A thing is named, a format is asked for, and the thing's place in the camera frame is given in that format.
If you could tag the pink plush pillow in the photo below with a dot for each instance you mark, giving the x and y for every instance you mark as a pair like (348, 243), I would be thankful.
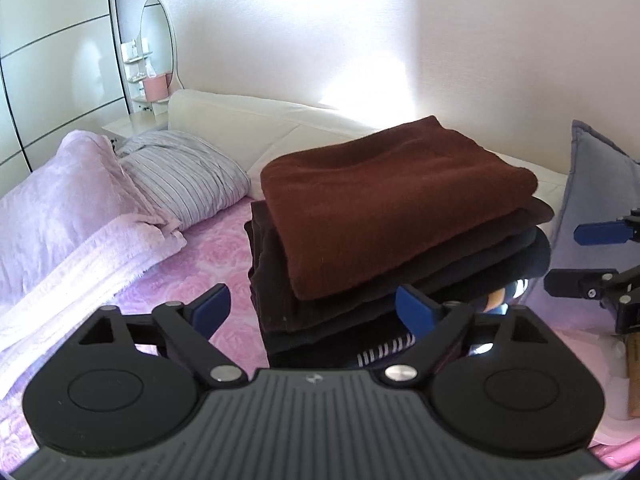
(60, 195)

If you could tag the black folded garment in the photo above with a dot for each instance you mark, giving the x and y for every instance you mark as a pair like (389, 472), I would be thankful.
(310, 350)

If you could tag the blue grey pillow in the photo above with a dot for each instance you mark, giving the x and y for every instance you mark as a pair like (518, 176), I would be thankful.
(590, 180)

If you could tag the white nightstand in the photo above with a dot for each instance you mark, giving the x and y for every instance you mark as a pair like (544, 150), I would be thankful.
(135, 125)

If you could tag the pink floral plush blanket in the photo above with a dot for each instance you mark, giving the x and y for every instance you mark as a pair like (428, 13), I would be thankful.
(210, 265)

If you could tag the brown towel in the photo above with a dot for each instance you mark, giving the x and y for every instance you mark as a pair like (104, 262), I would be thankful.
(375, 200)

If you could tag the striped pillow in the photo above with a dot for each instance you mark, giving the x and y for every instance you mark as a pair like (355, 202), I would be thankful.
(185, 180)

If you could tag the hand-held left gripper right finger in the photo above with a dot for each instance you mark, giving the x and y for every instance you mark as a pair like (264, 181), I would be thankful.
(415, 307)

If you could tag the black white striped garment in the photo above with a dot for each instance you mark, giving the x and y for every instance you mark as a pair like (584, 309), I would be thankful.
(385, 349)

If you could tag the stack of dark folded clothes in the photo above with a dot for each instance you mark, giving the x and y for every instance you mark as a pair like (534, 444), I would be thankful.
(270, 280)

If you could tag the pink box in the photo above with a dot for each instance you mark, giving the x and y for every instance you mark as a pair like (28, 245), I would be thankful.
(155, 87)

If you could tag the oval white framed mirror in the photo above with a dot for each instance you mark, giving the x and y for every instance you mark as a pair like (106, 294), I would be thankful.
(157, 35)

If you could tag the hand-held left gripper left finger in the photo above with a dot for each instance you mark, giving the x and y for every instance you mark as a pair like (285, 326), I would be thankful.
(212, 307)

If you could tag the colourful printed garment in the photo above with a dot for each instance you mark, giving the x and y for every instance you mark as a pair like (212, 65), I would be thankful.
(495, 300)

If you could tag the white sliding wardrobe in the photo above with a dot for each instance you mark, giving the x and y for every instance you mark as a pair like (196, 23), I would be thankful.
(55, 60)

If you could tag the light pink folded blanket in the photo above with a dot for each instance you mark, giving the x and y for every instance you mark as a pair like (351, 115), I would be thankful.
(75, 290)

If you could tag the wooden object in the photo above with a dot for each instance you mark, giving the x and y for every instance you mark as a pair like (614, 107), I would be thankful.
(633, 375)

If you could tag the small white shelf unit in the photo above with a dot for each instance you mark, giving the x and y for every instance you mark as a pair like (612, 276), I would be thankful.
(134, 60)

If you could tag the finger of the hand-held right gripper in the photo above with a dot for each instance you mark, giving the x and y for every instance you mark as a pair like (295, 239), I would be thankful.
(600, 233)
(575, 282)

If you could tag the cream upholstered headboard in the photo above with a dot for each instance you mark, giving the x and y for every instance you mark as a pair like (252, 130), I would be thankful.
(260, 125)

